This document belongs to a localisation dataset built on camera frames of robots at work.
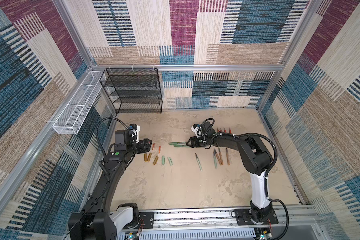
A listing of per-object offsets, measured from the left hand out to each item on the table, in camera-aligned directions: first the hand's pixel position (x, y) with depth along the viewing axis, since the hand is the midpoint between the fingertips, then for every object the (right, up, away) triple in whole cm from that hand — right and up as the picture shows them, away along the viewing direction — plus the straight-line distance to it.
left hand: (145, 139), depth 81 cm
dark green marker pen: (+16, -4, +21) cm, 27 cm away
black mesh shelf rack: (-13, +34, +29) cm, 46 cm away
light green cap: (+12, -14, +12) cm, 22 cm away
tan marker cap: (-3, -12, +13) cm, 18 cm away
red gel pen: (+46, +4, +27) cm, 53 cm away
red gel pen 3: (+53, +4, +27) cm, 60 cm away
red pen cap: (0, -5, +20) cm, 21 cm away
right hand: (+25, -6, +17) cm, 31 cm away
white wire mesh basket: (-49, +10, +10) cm, 51 cm away
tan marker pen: (+42, -14, +13) cm, 46 cm away
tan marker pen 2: (+44, -14, +13) cm, 48 cm away
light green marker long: (+30, -15, +11) cm, 35 cm away
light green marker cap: (+8, -13, +12) cm, 20 cm away
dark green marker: (+19, -6, +18) cm, 27 cm away
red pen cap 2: (+5, -8, +18) cm, 20 cm away
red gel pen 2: (+50, +4, +27) cm, 57 cm away
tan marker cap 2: (+3, -14, +13) cm, 19 cm away
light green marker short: (+40, -13, +13) cm, 44 cm away
